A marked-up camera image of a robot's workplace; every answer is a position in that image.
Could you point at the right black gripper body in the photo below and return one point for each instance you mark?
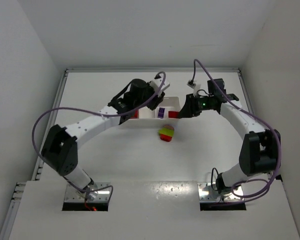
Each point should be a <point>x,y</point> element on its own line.
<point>190,105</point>

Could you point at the red rounded lego brick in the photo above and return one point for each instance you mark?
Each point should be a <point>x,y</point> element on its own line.
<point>134,115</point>

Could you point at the purple square lego brick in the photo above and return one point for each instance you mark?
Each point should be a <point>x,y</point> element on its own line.
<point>161,113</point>

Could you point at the red green purple lego stack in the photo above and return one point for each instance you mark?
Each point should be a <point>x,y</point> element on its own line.
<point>166,133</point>

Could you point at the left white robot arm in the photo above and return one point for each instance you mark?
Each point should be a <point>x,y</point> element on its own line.
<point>60,149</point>

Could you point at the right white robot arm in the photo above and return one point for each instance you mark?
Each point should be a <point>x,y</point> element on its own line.
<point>259,150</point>

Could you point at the white three-compartment container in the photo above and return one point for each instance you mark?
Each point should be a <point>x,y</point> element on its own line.
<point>148,118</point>

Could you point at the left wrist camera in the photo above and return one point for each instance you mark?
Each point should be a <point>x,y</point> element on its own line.
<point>159,85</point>

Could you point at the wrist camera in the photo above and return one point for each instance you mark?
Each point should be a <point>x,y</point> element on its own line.
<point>196,87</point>
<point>159,85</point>

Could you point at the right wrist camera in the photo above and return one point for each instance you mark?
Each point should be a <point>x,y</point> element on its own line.
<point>196,87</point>

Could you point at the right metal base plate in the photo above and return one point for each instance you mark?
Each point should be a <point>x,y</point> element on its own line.
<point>207,195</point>

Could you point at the metal base plate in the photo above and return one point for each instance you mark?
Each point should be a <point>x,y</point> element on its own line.
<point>98,193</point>
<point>207,195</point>

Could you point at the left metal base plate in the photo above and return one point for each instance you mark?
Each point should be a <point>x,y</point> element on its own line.
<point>98,193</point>

